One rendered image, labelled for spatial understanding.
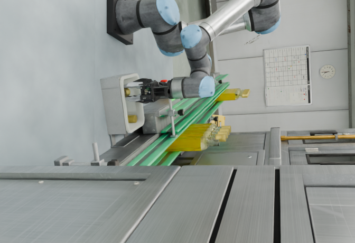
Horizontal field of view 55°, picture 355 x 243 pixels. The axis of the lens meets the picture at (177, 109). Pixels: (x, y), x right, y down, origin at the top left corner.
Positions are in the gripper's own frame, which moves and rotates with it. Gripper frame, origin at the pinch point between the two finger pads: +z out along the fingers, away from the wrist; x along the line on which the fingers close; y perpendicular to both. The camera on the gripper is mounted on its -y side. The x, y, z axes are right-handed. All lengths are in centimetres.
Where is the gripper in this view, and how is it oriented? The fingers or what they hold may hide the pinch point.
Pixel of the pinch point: (126, 92)
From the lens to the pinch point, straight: 137.8
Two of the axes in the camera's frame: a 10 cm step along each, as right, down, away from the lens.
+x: 1.1, 9.7, 2.0
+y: -2.7, 2.2, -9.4
